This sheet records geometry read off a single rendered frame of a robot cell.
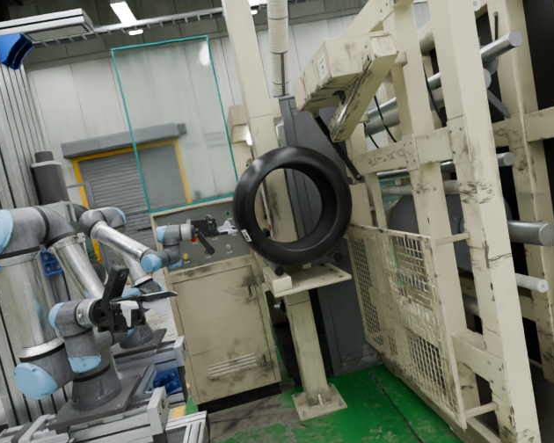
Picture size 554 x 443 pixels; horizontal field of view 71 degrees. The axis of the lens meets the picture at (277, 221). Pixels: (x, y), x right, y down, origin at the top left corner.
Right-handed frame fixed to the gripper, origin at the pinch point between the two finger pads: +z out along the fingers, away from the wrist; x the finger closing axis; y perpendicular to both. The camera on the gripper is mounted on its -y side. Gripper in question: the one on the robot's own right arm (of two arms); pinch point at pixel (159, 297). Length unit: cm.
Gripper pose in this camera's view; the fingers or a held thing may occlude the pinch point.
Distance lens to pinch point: 103.0
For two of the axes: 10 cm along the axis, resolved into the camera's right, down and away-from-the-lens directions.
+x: -3.6, 0.2, -9.3
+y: 1.5, 9.9, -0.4
